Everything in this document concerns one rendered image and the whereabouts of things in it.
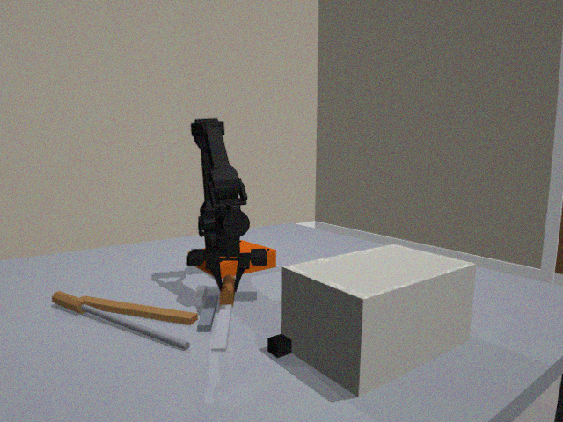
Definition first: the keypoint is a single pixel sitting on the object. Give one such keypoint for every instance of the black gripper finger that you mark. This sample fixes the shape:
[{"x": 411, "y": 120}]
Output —
[
  {"x": 215, "y": 270},
  {"x": 239, "y": 273}
]

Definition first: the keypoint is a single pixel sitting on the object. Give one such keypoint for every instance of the grey metal rod with wooden handle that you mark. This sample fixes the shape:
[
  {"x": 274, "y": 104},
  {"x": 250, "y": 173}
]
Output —
[{"x": 82, "y": 306}]

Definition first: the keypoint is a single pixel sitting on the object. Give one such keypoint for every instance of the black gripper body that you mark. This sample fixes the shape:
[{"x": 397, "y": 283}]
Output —
[{"x": 227, "y": 246}]

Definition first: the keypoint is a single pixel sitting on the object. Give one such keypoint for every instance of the wooden bar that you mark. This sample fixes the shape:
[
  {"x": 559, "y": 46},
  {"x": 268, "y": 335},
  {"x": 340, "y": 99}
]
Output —
[{"x": 166, "y": 315}]

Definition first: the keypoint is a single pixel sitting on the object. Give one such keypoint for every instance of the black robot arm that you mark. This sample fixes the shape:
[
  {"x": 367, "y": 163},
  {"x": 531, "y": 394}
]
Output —
[{"x": 221, "y": 186}]

